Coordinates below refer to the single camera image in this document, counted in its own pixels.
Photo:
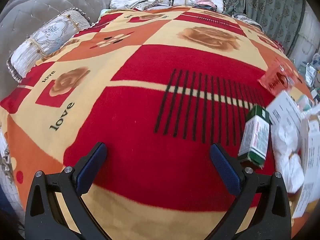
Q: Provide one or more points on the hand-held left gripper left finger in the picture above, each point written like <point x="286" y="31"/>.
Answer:
<point x="91" y="170"/>

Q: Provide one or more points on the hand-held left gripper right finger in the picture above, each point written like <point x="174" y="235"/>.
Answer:
<point x="226" y="170"/>

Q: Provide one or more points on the green and white box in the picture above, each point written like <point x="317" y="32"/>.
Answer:
<point x="253" y="135"/>

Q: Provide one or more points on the pink plastic packet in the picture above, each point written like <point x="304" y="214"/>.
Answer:
<point x="275" y="78"/>

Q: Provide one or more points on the crumpled white tissue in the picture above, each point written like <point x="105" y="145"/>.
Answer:
<point x="287" y="150"/>

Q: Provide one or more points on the white paper leaflet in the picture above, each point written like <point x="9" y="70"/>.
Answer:
<point x="285" y="107"/>

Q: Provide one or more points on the white cardboard box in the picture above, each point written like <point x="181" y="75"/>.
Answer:
<point x="311" y="155"/>

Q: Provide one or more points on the white teal tissue pack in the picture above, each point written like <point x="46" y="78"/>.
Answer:
<point x="303" y="102"/>

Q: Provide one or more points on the red orange printed blanket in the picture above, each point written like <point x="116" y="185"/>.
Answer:
<point x="150" y="80"/>

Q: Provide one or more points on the striped blue embroidered pillow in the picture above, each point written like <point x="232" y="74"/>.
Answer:
<point x="50" y="35"/>

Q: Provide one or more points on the small patterned cushion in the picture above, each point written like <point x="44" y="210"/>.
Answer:
<point x="247" y="21"/>

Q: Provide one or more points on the grey tufted headboard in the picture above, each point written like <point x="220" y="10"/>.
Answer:
<point x="37" y="10"/>

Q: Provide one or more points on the pink and dark clothes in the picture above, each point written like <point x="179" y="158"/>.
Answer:
<point x="205" y="2"/>

